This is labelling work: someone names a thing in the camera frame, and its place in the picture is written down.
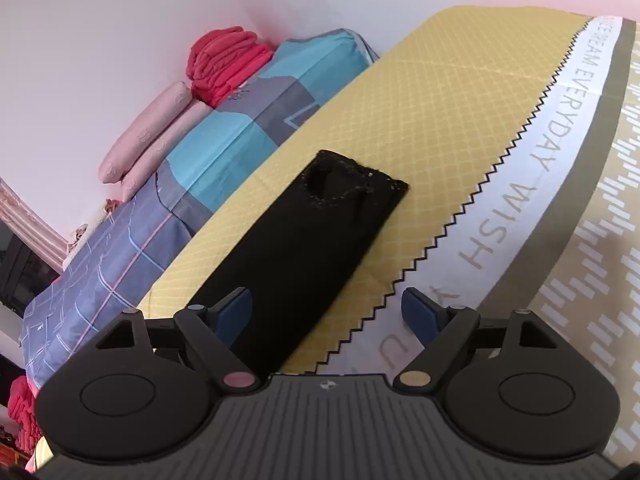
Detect dark window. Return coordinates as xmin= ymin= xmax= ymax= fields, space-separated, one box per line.
xmin=0 ymin=220 xmax=63 ymax=312

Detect pink pillow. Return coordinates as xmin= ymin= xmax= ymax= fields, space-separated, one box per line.
xmin=98 ymin=81 xmax=193 ymax=183
xmin=121 ymin=101 xmax=213 ymax=202

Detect red folded blanket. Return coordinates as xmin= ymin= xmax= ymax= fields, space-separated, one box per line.
xmin=7 ymin=375 xmax=45 ymax=463
xmin=186 ymin=26 xmax=279 ymax=109

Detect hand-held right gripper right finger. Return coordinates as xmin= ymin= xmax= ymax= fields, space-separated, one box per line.
xmin=393 ymin=287 xmax=558 ymax=394

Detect pink curtain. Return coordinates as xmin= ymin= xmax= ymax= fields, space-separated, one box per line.
xmin=0 ymin=179 xmax=69 ymax=267

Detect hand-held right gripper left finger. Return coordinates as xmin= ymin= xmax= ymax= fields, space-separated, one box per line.
xmin=92 ymin=287 xmax=258 ymax=392

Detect yellow patterned bed cover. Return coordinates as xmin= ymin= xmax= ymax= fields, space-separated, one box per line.
xmin=135 ymin=5 xmax=640 ymax=471

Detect black pants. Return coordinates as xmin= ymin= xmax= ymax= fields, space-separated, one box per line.
xmin=192 ymin=150 xmax=411 ymax=376

